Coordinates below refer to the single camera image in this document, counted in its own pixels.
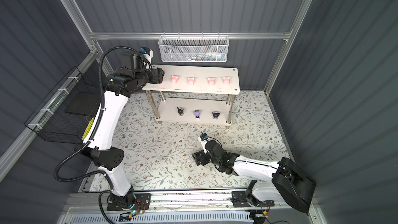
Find pink plastic toy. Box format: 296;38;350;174
222;77;231;85
208;77;215;86
187;77;195;86
171;75;179;84

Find purple striped toy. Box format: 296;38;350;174
212;112;220;120

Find dark purple toy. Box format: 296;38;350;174
177;107;184;116

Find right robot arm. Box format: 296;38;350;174
192;135;317;213

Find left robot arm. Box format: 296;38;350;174
53;47;164;209

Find white two-tier shelf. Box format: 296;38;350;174
144;65;240;127

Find black pad in basket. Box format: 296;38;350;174
65;92;101;117

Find floral patterned mat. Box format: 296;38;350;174
113;91;290;190

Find items in white basket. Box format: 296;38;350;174
184;52;228;62

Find yellow label tag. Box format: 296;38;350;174
81;118;94;140

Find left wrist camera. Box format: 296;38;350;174
140;47;153;68

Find white wire mesh basket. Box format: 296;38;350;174
158;37;230;63

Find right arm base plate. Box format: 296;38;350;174
231;190;275;208

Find white ribbed cable duct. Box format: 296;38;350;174
69;211;254;224

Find black wire mesh basket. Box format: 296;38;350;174
24;62;100;144

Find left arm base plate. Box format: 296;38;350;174
106;194;152;211

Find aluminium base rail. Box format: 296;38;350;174
64;187;293;212

